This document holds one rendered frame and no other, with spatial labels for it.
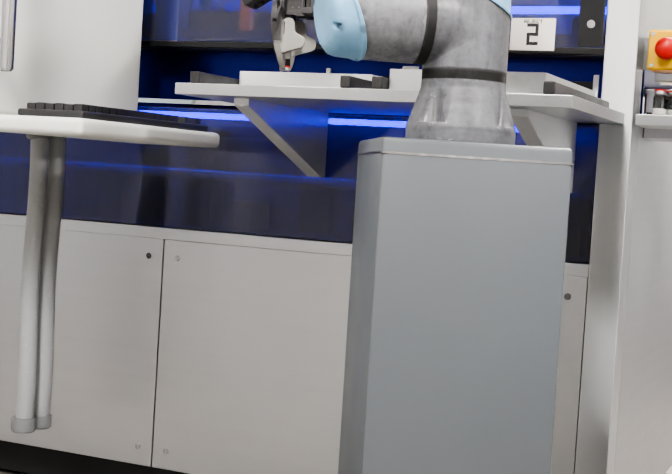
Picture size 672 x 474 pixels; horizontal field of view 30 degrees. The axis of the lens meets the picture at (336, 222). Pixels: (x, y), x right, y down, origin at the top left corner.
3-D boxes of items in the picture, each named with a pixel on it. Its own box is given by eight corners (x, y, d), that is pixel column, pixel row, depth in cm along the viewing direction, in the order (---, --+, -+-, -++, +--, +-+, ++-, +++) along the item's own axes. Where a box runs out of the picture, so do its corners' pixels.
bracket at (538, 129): (556, 192, 232) (561, 121, 231) (572, 193, 230) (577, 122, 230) (504, 189, 200) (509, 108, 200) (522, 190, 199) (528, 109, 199)
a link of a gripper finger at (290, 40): (299, 67, 225) (303, 16, 226) (269, 66, 228) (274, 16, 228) (306, 70, 228) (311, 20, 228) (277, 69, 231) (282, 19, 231)
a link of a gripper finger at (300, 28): (311, 71, 230) (312, 20, 229) (282, 70, 232) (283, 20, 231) (318, 71, 233) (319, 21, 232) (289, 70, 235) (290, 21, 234)
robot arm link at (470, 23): (521, 72, 167) (527, -30, 167) (424, 64, 165) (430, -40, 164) (491, 78, 179) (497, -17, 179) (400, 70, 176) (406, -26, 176)
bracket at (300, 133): (311, 176, 252) (315, 111, 251) (324, 177, 250) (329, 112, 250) (229, 172, 221) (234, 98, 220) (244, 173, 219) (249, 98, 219)
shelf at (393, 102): (294, 113, 262) (295, 103, 262) (632, 127, 234) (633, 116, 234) (174, 93, 218) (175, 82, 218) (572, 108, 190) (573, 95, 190)
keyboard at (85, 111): (148, 129, 252) (149, 116, 252) (208, 132, 246) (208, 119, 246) (16, 115, 216) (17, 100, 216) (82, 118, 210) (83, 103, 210)
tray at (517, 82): (456, 106, 236) (457, 87, 236) (593, 110, 225) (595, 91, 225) (388, 90, 205) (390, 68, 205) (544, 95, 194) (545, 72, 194)
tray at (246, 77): (316, 104, 260) (317, 87, 260) (435, 108, 249) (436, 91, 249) (238, 90, 229) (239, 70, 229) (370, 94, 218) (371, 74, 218)
